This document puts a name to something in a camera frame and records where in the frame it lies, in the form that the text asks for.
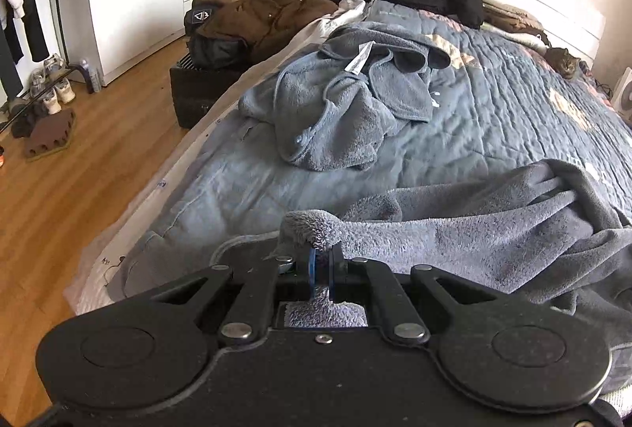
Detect tabby cat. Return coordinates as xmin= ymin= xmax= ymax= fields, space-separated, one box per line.
xmin=543 ymin=47 xmax=583 ymax=79

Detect blue-grey fleece pajama top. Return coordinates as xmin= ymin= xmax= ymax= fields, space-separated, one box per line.
xmin=238 ymin=22 xmax=452 ymax=173

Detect brown paw slippers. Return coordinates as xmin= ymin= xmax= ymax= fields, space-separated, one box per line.
xmin=24 ymin=107 xmax=78 ymax=162

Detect black cap with triangle patch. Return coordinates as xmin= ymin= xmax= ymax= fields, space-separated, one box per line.
xmin=184 ymin=5 xmax=216 ymax=34

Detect brown folded blanket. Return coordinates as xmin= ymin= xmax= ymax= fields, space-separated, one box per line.
xmin=481 ymin=2 xmax=544 ymax=35

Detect brown padded jacket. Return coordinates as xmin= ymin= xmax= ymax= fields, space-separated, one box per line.
xmin=190 ymin=0 xmax=339 ymax=65

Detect white box fan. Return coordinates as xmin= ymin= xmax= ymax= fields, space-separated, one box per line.
xmin=612 ymin=66 xmax=632 ymax=126

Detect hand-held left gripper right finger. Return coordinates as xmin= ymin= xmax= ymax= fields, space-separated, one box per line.
xmin=326 ymin=244 xmax=499 ymax=345

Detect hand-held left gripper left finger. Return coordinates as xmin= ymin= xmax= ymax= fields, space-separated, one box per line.
xmin=150 ymin=246 xmax=322 ymax=346

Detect row of shoes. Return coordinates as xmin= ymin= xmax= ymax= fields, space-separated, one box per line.
xmin=0 ymin=54 xmax=77 ymax=168

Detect black storage box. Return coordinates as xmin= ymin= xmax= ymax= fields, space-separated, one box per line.
xmin=169 ymin=54 xmax=258 ymax=130

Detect white paper garment tag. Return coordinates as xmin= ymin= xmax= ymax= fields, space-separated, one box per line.
xmin=346 ymin=41 xmax=376 ymax=75

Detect grey bottle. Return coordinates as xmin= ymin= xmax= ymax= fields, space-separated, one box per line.
xmin=79 ymin=58 xmax=103 ymax=94

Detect black shiny jacket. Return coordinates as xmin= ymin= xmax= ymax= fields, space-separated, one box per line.
xmin=189 ymin=32 xmax=252 ymax=68

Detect blue-grey quilted fish-print bedspread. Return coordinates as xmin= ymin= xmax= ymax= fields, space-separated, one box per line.
xmin=365 ymin=0 xmax=632 ymax=230

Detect black metal clothes rack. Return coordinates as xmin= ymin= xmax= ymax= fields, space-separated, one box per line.
xmin=0 ymin=0 xmax=100 ymax=136

